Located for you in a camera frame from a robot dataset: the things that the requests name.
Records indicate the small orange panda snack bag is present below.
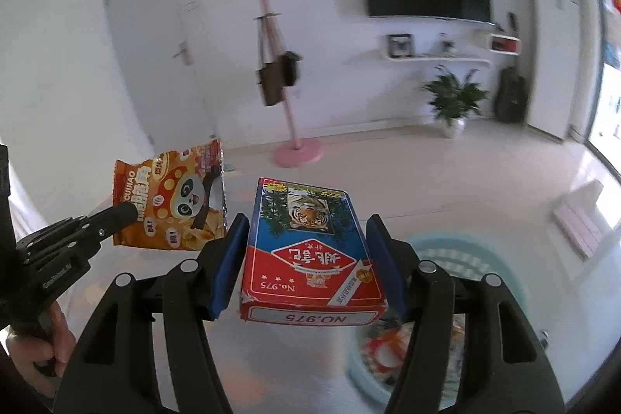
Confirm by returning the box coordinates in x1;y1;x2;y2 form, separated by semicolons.
361;327;411;387

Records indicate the large orange panda snack bag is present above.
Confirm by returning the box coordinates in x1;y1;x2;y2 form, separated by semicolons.
113;139;226;251

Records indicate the blue red tiger card box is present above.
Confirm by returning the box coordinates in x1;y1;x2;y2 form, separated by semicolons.
240;178;387;327

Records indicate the white dotted tissue pack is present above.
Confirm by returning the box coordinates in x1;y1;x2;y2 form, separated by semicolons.
442;314;466;405

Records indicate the person's left hand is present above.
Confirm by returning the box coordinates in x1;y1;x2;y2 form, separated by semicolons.
6;301;76;399

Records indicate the teal plastic laundry basket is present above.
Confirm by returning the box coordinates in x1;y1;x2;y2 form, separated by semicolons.
349;232;527;412

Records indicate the pink coat rack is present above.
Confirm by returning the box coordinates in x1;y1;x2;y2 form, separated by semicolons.
259;0;324;168

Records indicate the black car key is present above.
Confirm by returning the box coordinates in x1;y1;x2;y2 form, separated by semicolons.
539;329;550;350

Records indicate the brown hanging bag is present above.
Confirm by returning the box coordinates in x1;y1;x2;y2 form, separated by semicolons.
257;17;283;107

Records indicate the potted green plant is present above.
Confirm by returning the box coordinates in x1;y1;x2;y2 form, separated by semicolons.
423;65;488;139

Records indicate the small black hanging bag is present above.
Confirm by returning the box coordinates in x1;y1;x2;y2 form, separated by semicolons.
270;17;304;87

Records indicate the black acoustic guitar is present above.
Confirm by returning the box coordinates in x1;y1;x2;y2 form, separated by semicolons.
493;12;528;124

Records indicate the white door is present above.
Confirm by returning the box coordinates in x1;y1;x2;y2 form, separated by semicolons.
104;0;214;152

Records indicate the framed butterfly picture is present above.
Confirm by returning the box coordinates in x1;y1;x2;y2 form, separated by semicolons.
386;34;415;59

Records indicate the white refrigerator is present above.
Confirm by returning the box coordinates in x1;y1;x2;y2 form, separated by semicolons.
526;0;580;140

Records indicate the white red cube shelf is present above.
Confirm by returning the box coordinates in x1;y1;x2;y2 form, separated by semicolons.
488;33;521;55

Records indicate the white curved wall shelf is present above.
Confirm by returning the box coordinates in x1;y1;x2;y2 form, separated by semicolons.
359;49;494;68

